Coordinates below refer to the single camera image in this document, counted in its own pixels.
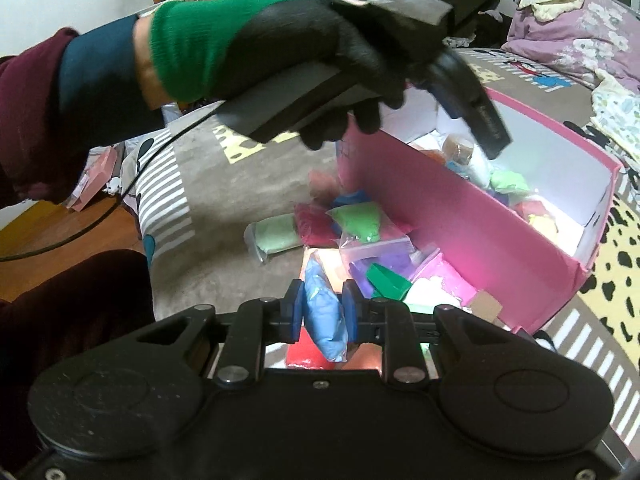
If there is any purple floral duvet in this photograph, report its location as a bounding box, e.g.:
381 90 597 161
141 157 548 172
502 0 639 92

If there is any white leaf print blanket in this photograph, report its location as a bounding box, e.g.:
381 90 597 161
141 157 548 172
591 68 640 162

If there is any red clay bag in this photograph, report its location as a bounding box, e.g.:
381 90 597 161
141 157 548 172
285 327 336 370

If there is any light blue clay bag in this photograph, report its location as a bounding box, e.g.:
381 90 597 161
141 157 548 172
304 256 348 363

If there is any white mint clay bag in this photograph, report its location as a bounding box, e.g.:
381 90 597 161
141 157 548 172
243 214 303 263

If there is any person forearm maroon sleeve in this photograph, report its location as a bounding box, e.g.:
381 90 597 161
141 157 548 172
1 15 165 207

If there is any black green gloved left hand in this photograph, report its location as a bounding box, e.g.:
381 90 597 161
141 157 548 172
148 0 446 151

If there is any brown tape roll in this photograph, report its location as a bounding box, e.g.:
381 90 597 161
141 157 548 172
442 134 475 166

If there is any dark green clay bag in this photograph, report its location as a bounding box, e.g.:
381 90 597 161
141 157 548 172
366 263 412 301

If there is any pink cardboard storage box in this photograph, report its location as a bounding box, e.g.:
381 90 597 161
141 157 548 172
336 90 620 330

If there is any black cable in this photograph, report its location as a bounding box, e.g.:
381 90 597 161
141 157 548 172
0 102 227 262

